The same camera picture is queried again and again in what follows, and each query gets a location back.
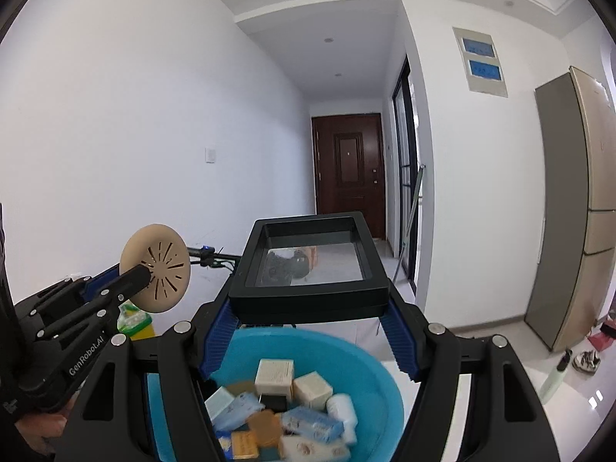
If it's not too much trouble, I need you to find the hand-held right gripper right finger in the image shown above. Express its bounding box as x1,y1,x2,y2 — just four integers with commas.
380,293,561,462

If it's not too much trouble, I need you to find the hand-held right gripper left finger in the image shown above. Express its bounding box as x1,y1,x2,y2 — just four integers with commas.
53,293,240,462

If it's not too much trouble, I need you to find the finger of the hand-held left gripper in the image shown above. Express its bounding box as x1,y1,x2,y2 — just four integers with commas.
17,264,123,318
31,264,152,342

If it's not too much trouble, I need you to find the beige round slotted disc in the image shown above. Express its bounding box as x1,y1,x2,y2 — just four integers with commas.
120,224,191,311

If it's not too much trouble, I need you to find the blue plastic basin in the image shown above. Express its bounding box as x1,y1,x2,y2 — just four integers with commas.
144,327,405,462

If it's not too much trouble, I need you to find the black display frame box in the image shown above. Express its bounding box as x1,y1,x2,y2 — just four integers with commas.
228,212,390,324

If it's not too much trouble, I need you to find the light blue tissue packet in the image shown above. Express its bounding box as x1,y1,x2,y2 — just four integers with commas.
281,405,345,444

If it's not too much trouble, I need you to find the person's left hand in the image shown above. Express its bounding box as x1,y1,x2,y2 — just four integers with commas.
14,411,70,453

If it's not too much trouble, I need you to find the yellow plastic container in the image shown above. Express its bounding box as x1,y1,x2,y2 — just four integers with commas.
118,301,157,340

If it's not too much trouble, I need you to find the cream carton box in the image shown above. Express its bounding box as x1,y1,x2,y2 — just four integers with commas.
254,358,295,400
293,370,334,412

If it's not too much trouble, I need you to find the tan hexagonal box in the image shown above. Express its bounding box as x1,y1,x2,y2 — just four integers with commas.
248,409,285,448

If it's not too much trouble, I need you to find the orange gold box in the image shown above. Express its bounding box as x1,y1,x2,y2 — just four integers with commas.
230,430,261,460

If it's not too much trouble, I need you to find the grey leaning pole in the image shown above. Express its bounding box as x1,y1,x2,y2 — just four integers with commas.
392,164,427,282

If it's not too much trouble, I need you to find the green pump bottle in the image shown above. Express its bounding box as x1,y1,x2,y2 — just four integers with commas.
539,349,574,402

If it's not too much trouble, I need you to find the dark brown entrance door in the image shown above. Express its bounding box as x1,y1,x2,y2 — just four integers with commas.
311,113,387,241

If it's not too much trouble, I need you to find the pair of shoes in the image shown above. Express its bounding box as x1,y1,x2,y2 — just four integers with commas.
572,350,601,373

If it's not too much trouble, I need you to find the black framed glass door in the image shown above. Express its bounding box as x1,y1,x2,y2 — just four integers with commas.
391,55,419,280

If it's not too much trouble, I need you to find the beige refrigerator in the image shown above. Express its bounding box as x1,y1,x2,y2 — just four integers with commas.
524,66,616,353

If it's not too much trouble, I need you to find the black bicycle handlebar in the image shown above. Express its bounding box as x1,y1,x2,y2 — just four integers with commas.
185,245,241,270

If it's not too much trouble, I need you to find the wall electrical panel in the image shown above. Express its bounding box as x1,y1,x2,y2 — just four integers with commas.
453,27,509,97

